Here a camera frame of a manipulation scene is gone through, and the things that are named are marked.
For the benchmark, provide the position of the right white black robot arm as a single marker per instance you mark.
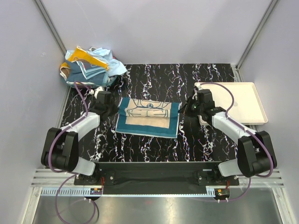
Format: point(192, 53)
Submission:
point(255, 154)

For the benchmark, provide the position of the left small circuit board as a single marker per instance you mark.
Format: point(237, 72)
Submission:
point(96, 191)

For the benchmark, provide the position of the yellow towel in basket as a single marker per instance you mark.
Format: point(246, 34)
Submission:
point(81, 61)

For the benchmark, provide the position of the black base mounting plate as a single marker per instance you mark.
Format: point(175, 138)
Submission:
point(156, 178)

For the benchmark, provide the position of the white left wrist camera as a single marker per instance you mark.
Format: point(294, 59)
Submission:
point(94, 92)

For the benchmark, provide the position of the right small circuit board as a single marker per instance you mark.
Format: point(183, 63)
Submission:
point(222, 192)

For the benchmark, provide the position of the teal beige Doraemon towel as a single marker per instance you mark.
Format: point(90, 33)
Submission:
point(148, 118)

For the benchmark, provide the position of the light blue towel in basket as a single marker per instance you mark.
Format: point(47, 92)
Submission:
point(115, 67)

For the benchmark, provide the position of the small circuit board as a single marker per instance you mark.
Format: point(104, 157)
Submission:
point(96, 191)
point(222, 192)

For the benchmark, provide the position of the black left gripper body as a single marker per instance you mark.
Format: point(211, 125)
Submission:
point(112, 110)

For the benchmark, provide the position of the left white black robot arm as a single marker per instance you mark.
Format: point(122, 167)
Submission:
point(61, 148)

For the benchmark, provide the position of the white square tray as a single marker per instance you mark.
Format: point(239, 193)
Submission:
point(243, 96)

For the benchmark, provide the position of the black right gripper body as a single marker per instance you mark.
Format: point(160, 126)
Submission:
point(193, 108)

